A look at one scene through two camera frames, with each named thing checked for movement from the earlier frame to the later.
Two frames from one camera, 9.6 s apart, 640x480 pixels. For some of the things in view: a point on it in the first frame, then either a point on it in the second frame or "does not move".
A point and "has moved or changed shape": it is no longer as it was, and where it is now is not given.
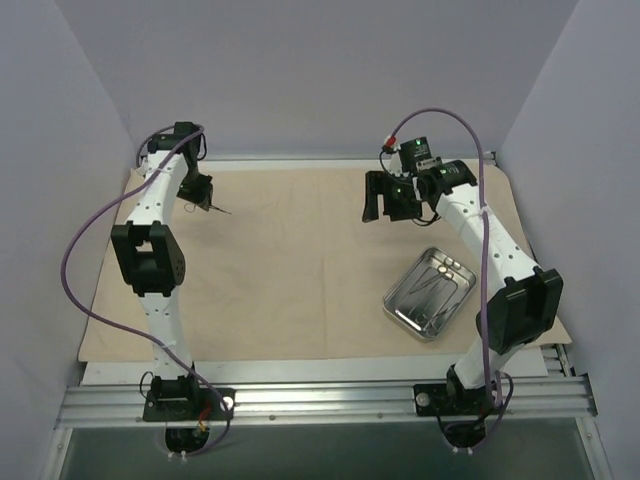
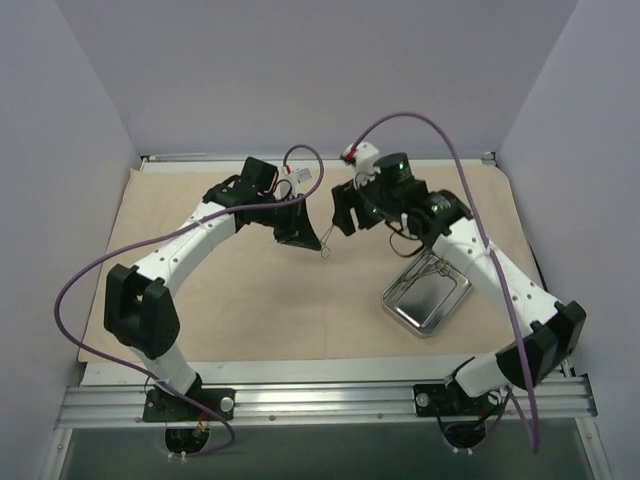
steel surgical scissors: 442,272 has moved or changed shape
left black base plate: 189,404 does not move
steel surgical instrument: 433,324 -> 325,250
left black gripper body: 201,194 -> 289,220
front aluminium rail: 547,399 does not move
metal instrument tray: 429,293 does not move
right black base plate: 445,399 does not move
